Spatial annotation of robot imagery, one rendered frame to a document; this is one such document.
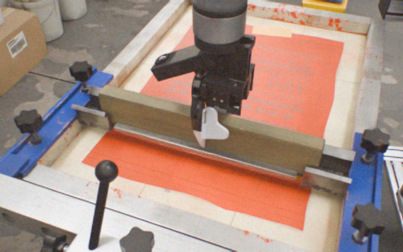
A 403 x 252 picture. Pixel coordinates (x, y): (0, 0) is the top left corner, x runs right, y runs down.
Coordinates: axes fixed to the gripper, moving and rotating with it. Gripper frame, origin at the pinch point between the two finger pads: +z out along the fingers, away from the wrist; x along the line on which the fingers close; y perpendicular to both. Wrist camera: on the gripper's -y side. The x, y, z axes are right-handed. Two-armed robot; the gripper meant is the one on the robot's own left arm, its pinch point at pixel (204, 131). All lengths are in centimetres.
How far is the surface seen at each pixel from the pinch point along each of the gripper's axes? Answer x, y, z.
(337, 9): 70, 16, 7
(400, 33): 247, 61, 102
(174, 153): -1.6, -5.3, 6.3
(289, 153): -1.5, 15.4, -1.5
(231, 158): -2.5, 6.0, 2.4
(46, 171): -16.1, -22.7, 2.8
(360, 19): 58, 23, 3
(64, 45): 147, -158, 101
